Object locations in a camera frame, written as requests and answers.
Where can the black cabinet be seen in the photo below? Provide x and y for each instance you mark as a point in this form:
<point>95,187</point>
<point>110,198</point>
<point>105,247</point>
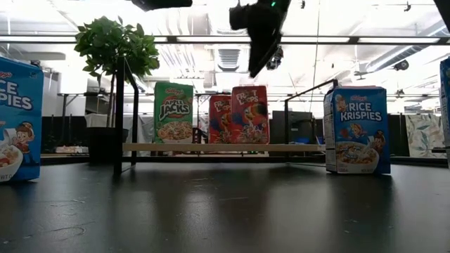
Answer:
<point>295,126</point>

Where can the green potted plant, black pot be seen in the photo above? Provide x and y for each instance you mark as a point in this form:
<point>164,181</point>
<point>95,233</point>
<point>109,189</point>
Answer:
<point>112,45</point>

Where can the small black ceiling fixture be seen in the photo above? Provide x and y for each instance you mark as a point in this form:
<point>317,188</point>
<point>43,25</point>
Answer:
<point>303,4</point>

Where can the black room divider panel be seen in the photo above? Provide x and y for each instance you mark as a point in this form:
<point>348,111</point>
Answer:
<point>397,135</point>
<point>63,133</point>

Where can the black metal rig frame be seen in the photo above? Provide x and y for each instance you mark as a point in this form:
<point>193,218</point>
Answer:
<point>418,161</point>

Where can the black ceiling-mounted device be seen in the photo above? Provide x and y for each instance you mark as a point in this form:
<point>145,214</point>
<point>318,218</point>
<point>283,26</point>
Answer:
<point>401,65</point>

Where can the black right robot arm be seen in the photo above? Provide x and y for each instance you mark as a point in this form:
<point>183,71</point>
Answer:
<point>445,5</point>

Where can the green Apple Jacks cereal box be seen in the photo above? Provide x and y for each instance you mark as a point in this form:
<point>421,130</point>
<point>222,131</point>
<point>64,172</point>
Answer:
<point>174,112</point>

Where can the grey ceiling air vent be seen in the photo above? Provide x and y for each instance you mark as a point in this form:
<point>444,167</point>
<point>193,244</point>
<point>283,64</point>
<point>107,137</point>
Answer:
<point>228,59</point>

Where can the wooden shelf with black frame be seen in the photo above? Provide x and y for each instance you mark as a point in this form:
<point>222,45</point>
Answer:
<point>225,147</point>

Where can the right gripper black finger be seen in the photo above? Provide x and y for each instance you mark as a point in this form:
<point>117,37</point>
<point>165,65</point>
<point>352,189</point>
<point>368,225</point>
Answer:
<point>275,52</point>
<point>256,52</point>

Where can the red Froot Loops cereal box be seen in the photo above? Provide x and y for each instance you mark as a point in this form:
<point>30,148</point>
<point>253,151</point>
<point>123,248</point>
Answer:
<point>250,116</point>
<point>218,119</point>

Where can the leaf-patterned fabric panel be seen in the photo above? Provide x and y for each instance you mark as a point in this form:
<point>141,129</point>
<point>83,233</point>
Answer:
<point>425,135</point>

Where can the blue Rice Krispies cereal box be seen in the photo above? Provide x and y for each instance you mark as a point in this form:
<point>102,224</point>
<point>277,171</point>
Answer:
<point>358,130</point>
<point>445,105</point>
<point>19,119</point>

